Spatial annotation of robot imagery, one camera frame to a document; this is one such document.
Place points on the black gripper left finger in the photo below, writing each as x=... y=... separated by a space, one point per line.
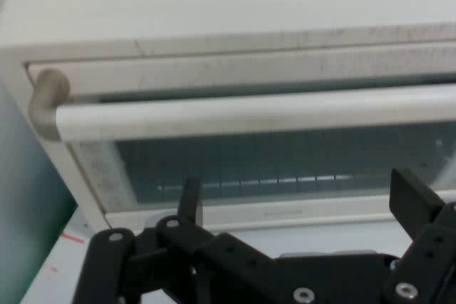
x=213 y=268

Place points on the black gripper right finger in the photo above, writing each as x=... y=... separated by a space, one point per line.
x=427 y=247

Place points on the cream toaster oven body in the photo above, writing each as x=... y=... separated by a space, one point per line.
x=213 y=5

